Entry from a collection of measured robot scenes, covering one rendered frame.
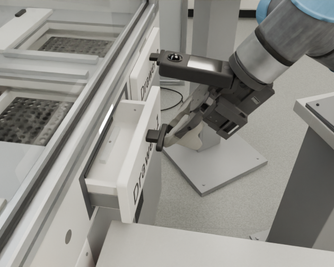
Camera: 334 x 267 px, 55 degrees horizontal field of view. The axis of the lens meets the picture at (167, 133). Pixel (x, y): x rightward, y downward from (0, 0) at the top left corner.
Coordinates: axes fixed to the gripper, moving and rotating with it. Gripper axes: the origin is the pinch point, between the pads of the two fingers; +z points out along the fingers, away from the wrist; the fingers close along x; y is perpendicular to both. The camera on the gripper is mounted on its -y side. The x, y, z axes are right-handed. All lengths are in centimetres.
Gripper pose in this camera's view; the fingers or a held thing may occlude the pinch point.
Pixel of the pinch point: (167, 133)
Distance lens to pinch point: 61.1
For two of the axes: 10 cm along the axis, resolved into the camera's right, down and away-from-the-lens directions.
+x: 1.6, -6.4, 7.5
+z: -5.6, 5.6, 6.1
